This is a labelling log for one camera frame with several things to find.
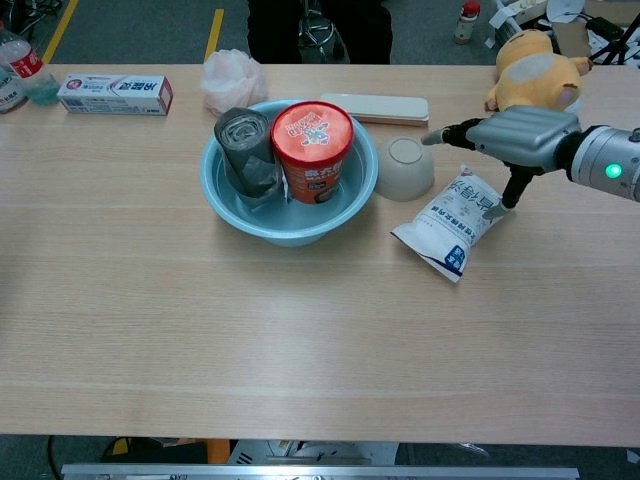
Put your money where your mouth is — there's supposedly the yellow plush toy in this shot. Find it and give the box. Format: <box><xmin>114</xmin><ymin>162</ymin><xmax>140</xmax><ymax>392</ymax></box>
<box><xmin>483</xmin><ymin>28</ymin><xmax>593</xmax><ymax>120</ymax></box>

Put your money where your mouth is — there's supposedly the clear bottle red label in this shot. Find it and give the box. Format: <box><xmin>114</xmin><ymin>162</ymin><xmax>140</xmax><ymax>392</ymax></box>
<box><xmin>0</xmin><ymin>21</ymin><xmax>62</xmax><ymax>107</ymax></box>

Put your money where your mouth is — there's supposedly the person in black trousers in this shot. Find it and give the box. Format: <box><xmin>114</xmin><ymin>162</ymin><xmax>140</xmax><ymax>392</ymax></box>
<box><xmin>246</xmin><ymin>0</ymin><xmax>394</xmax><ymax>65</ymax></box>

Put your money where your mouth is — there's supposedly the brown cardboard box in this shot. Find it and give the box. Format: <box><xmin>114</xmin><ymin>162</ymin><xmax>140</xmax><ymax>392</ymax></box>
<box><xmin>551</xmin><ymin>21</ymin><xmax>594</xmax><ymax>59</ymax></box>

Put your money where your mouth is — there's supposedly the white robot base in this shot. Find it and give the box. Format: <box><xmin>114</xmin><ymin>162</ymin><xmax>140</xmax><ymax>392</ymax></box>
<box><xmin>227</xmin><ymin>439</ymin><xmax>401</xmax><ymax>467</ymax></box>

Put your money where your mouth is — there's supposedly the beige oblong cutlery case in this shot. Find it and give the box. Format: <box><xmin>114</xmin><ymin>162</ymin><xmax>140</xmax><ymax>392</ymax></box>
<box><xmin>319</xmin><ymin>92</ymin><xmax>431</xmax><ymax>128</ymax></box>

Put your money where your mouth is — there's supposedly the orange instant noodle cup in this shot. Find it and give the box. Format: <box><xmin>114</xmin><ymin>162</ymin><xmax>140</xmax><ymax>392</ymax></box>
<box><xmin>270</xmin><ymin>100</ymin><xmax>356</xmax><ymax>206</ymax></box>

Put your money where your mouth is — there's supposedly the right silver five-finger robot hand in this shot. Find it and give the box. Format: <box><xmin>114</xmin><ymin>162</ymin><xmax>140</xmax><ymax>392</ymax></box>
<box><xmin>420</xmin><ymin>104</ymin><xmax>584</xmax><ymax>222</ymax></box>

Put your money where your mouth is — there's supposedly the light blue plastic basin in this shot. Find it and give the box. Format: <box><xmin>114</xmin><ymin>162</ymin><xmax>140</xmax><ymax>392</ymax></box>
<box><xmin>199</xmin><ymin>98</ymin><xmax>380</xmax><ymax>248</ymax></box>

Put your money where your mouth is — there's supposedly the beige ceramic bowl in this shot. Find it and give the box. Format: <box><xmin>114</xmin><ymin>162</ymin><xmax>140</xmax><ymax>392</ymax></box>
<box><xmin>374</xmin><ymin>136</ymin><xmax>436</xmax><ymax>203</ymax></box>

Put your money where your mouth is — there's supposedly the pink plastic bag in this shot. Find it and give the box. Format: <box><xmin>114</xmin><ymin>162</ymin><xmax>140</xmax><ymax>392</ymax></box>
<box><xmin>200</xmin><ymin>48</ymin><xmax>270</xmax><ymax>117</ymax></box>

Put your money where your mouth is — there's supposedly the white pink toothpaste box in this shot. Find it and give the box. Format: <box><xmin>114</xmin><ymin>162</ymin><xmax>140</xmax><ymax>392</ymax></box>
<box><xmin>57</xmin><ymin>73</ymin><xmax>175</xmax><ymax>117</ymax></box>

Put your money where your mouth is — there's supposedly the aluminium profile rail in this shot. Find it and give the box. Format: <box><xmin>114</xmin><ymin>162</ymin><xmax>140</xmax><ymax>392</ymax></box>
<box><xmin>60</xmin><ymin>463</ymin><xmax>581</xmax><ymax>480</ymax></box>

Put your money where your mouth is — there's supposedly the clear bottle white label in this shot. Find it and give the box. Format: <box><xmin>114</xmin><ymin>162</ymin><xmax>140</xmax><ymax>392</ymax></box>
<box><xmin>0</xmin><ymin>64</ymin><xmax>29</xmax><ymax>115</ymax></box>

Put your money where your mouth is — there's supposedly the grey garbage bag roll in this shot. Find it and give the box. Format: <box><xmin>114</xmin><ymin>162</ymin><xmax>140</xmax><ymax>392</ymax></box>
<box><xmin>213</xmin><ymin>106</ymin><xmax>284</xmax><ymax>213</ymax></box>

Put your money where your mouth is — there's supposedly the white snack packet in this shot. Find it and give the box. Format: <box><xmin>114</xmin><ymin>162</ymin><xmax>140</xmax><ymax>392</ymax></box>
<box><xmin>390</xmin><ymin>163</ymin><xmax>507</xmax><ymax>285</ymax></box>

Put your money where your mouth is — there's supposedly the white bottle red cap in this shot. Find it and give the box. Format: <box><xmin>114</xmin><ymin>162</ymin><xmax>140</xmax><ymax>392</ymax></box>
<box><xmin>453</xmin><ymin>0</ymin><xmax>482</xmax><ymax>46</ymax></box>

